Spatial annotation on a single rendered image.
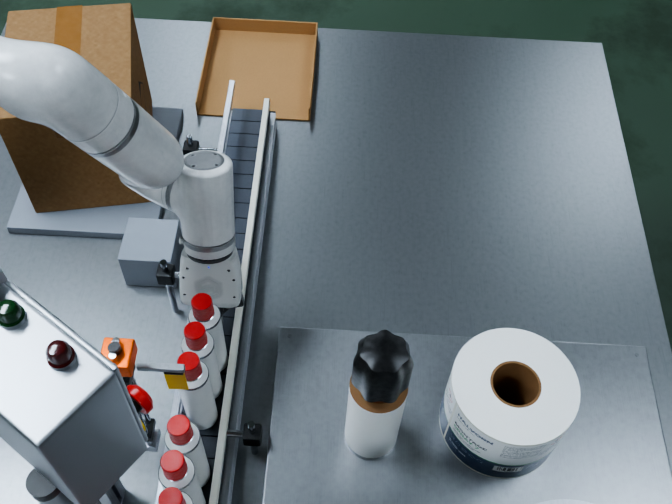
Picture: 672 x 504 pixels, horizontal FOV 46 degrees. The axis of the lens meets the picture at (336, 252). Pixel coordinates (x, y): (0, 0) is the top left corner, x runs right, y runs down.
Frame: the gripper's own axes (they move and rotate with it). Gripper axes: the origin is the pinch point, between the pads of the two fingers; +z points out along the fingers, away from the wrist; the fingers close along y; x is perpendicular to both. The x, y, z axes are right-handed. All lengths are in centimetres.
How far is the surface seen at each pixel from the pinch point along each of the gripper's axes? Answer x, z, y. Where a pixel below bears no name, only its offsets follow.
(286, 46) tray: 84, -19, 6
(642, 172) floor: 150, 46, 130
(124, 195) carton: 32.0, -5.0, -23.0
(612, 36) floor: 220, 21, 131
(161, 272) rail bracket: 6.4, -5.2, -10.0
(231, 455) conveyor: -17.9, 13.4, 5.1
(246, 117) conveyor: 54, -13, -1
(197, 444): -27.9, -0.3, 2.0
